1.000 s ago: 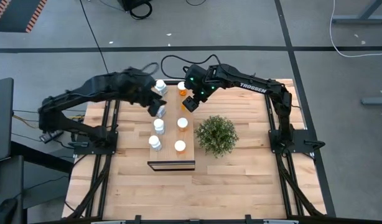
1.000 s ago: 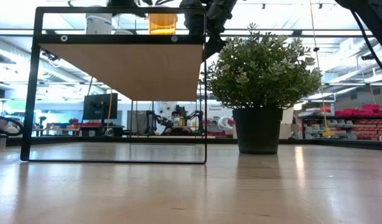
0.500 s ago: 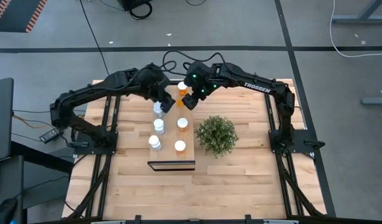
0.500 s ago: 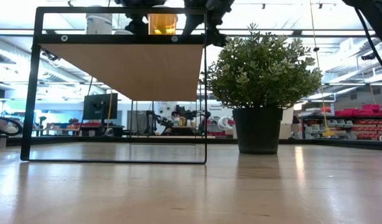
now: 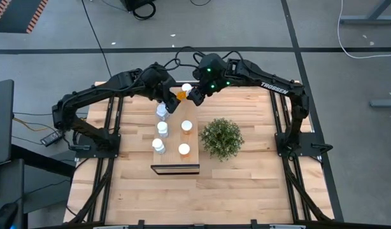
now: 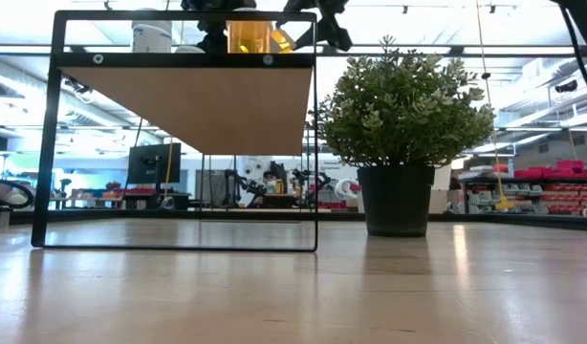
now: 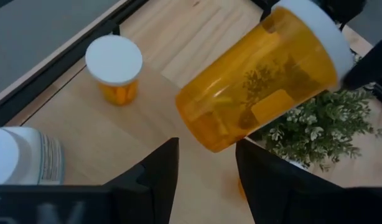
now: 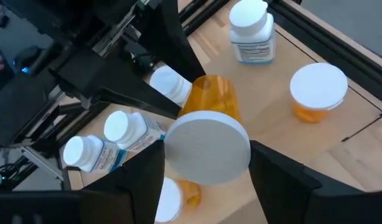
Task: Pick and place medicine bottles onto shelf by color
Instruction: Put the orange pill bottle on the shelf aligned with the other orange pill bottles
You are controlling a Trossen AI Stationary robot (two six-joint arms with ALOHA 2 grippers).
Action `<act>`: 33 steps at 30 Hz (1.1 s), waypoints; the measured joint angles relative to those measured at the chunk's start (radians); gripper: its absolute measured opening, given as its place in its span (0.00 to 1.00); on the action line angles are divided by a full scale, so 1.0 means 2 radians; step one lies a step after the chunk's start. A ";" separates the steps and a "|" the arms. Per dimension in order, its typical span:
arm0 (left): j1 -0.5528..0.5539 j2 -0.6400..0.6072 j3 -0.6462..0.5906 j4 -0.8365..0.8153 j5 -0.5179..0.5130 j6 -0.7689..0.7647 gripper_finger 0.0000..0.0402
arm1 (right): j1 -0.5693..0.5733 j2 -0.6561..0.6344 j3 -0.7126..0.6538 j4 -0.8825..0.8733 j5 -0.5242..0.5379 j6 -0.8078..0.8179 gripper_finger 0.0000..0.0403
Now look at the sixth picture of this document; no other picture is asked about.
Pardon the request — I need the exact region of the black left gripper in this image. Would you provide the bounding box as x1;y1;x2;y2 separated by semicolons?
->
181;0;256;54

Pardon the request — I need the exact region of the green plant in black pot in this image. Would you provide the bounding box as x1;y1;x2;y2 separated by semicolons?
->
316;33;496;239

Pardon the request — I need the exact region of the rack with red bins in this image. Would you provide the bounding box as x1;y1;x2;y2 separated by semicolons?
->
458;160;587;217

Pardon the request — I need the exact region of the black aluminium table frame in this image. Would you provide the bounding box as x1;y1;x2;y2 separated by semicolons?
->
0;207;587;233

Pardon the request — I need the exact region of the orange medicine bottle white cap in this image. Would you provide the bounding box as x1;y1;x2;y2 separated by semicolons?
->
226;6;274;54
270;27;295;54

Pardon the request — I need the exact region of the black monitor on stand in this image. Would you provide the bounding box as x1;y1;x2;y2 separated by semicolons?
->
125;142;183;185

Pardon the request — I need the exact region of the black looped strap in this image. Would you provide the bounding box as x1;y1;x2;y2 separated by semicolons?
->
0;175;35;209

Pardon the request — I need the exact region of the yellow hanging cord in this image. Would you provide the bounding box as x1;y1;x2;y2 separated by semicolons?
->
473;0;514;212

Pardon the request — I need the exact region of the white curved object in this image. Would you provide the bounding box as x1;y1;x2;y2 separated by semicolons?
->
334;177;361;201

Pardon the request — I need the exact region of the wooden shelf with black frame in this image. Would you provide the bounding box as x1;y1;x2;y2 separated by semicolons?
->
30;9;319;253

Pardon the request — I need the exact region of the person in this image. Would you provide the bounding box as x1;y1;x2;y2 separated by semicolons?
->
248;169;288;209

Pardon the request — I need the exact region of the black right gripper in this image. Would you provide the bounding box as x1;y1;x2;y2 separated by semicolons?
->
283;0;355;53

